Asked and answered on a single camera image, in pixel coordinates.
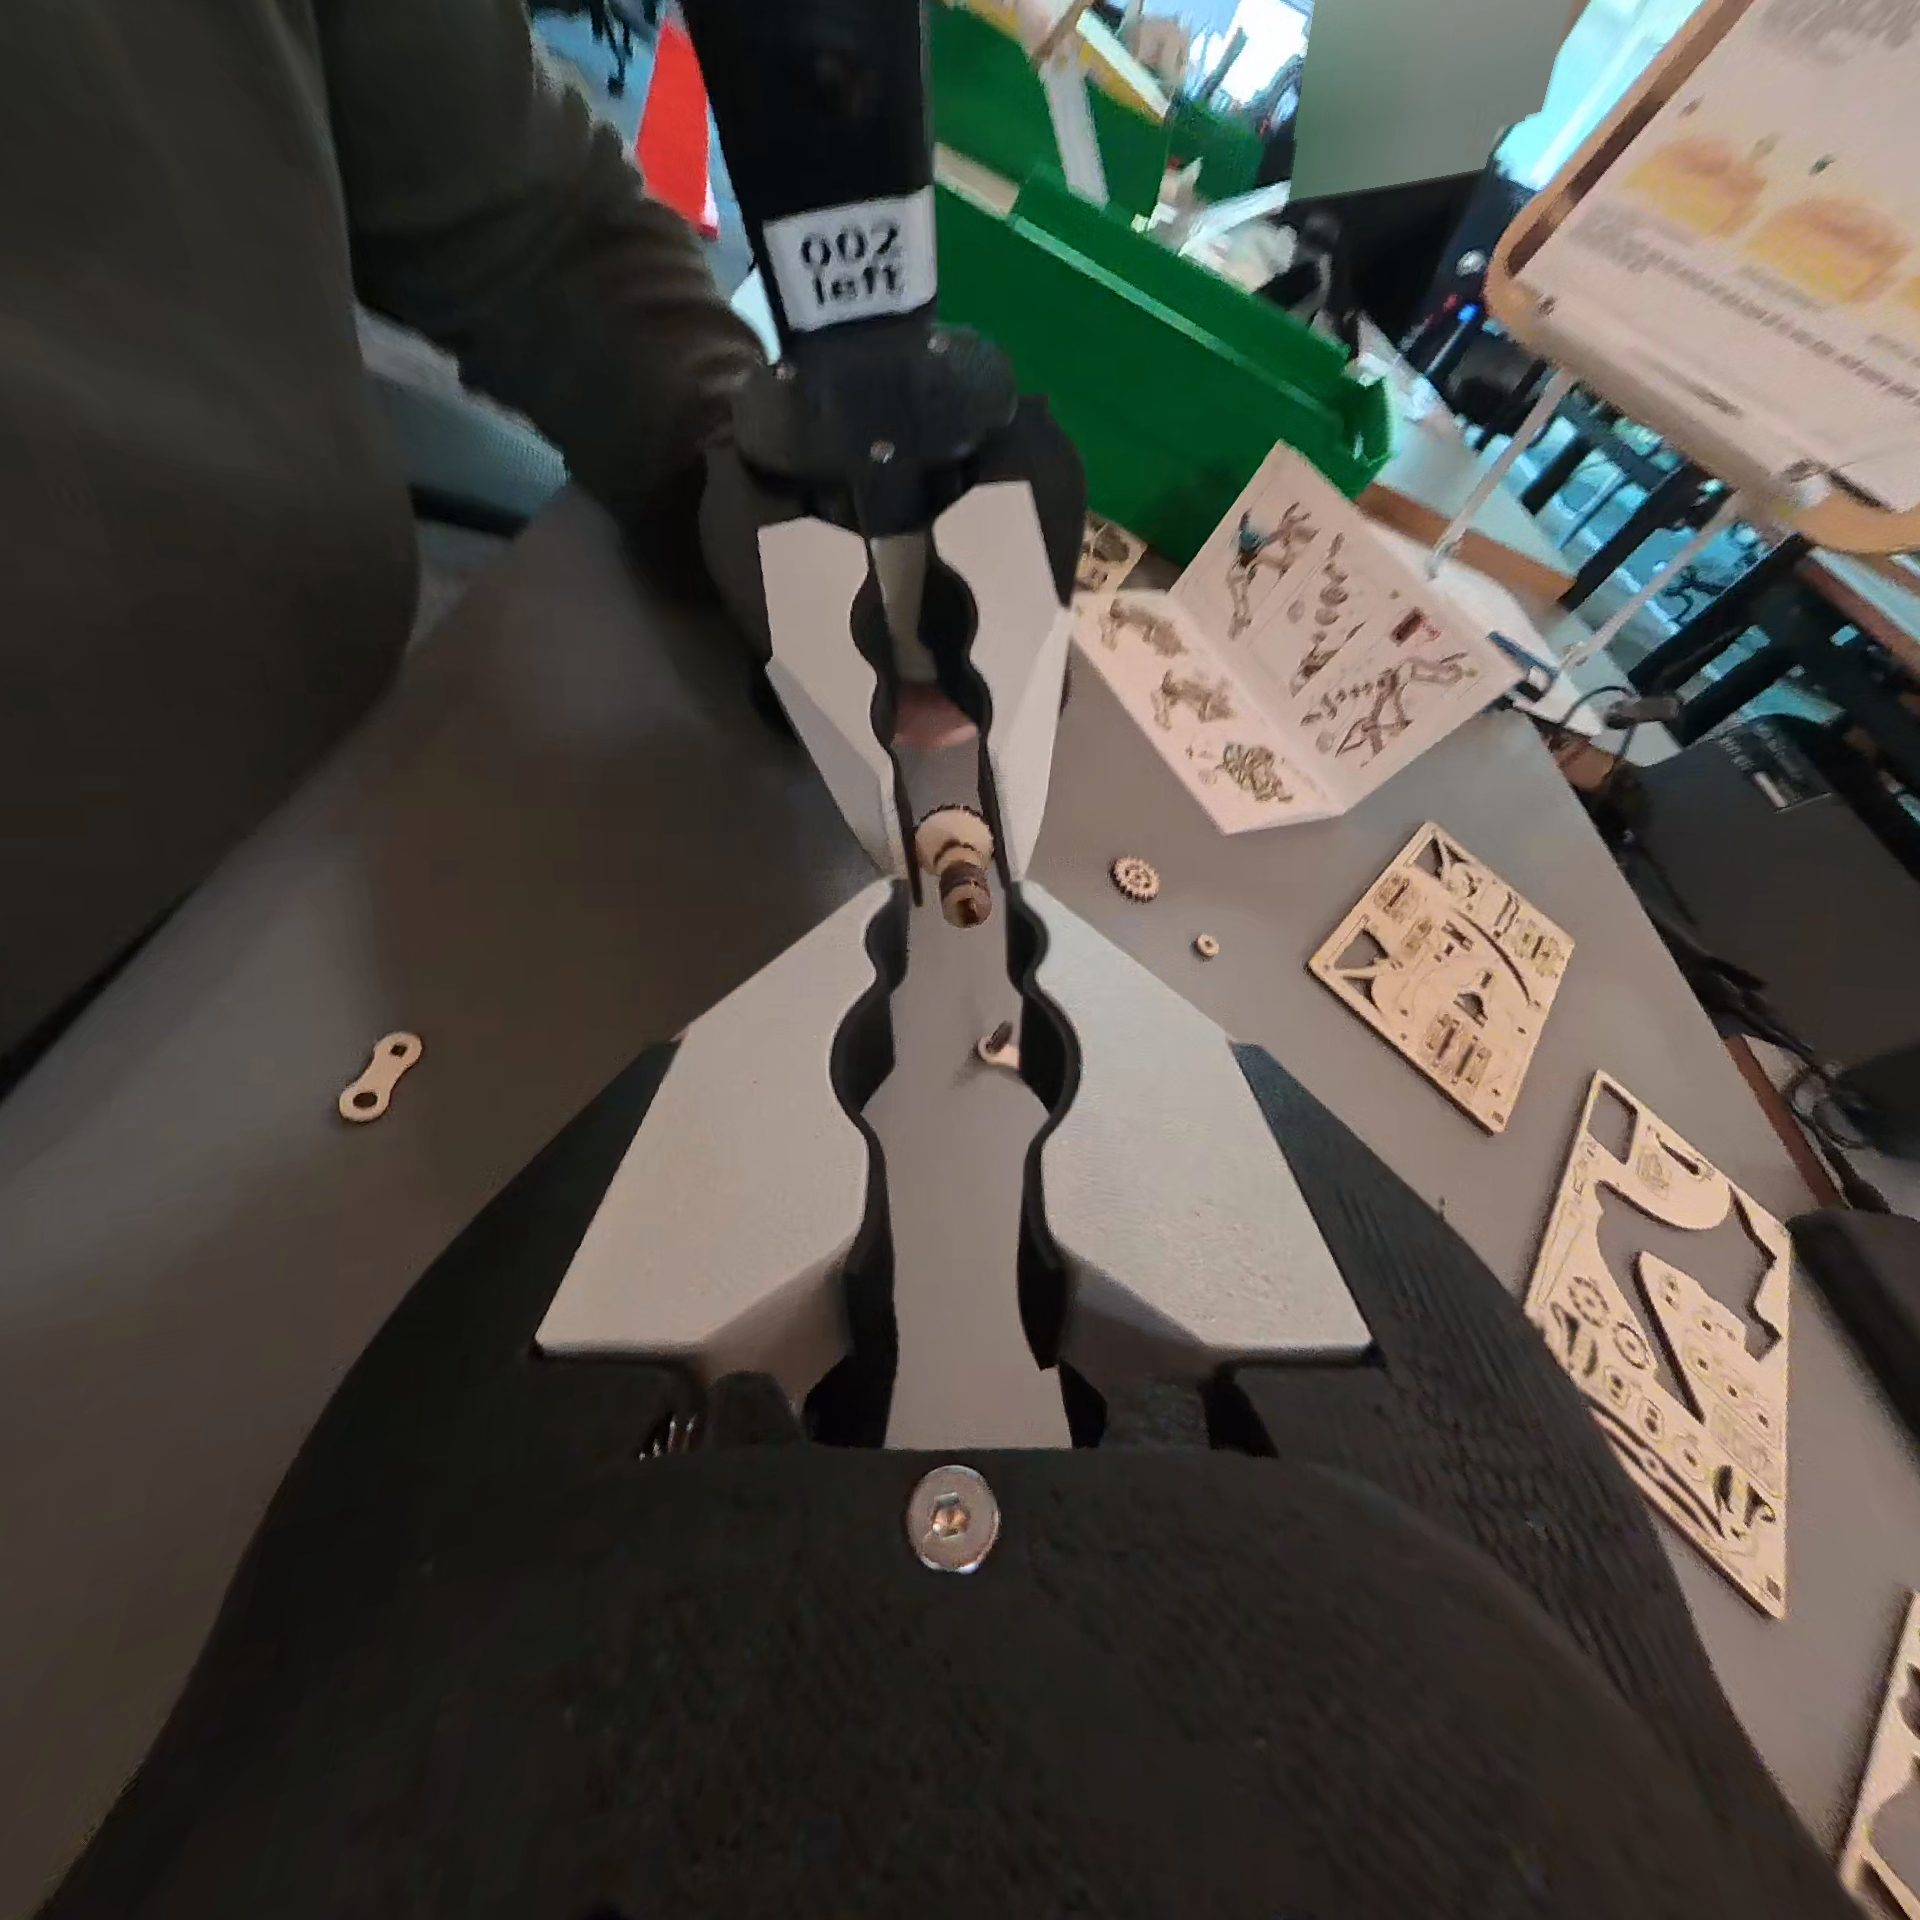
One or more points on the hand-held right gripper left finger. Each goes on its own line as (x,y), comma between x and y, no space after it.
(706,1198)

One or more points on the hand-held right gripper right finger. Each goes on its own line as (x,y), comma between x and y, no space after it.
(1200,1198)

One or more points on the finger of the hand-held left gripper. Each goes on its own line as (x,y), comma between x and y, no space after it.
(1020,631)
(810,631)

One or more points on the wooden axle assembly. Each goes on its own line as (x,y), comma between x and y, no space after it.
(959,877)

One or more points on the person's left forearm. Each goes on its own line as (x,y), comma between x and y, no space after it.
(571,302)

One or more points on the flat wooden link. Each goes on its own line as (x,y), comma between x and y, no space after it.
(378,1079)

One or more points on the wooden link with peg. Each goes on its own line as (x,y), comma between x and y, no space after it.
(998,1046)

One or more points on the laser-cut wooden parts sheet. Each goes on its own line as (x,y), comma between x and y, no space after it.
(1397,989)
(1892,1770)
(1622,1245)

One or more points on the person's left hand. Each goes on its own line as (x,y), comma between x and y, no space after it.
(940,720)

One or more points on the large green plastic bin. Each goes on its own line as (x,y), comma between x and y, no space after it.
(1155,376)
(990,88)

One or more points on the orange traffic cone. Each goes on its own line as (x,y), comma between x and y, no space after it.
(678,133)

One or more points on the instruction booklet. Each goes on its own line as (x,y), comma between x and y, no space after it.
(1262,720)

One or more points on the small wooden gear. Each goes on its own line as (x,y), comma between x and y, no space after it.
(1126,884)

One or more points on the black and blue device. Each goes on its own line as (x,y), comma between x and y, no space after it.
(1520,655)

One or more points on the black equipment box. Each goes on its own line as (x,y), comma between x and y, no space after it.
(1784,884)

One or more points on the black case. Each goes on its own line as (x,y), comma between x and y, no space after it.
(1869,1292)

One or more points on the instruction board on easel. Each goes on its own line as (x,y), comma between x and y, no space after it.
(1770,254)

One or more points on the wooden pole with white bracket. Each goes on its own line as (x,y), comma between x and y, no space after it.
(1079,129)

